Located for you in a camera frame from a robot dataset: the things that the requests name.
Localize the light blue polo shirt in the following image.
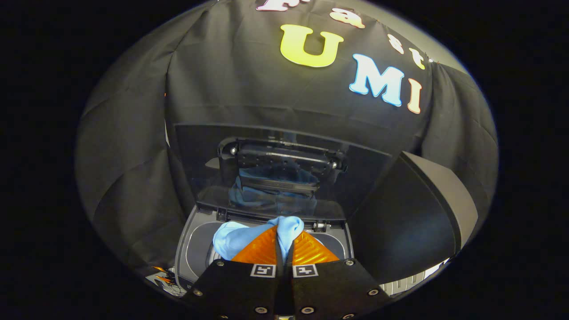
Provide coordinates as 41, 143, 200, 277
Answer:
212, 216, 305, 261

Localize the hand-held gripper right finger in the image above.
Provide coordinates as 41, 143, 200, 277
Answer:
285, 229, 392, 320

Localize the black backdrop cloth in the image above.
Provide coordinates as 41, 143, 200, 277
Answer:
75, 0, 498, 276

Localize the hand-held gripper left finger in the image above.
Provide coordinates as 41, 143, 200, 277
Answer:
184, 224, 285, 320

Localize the grey cabinet with dark top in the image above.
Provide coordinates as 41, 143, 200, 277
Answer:
349, 151, 479, 296

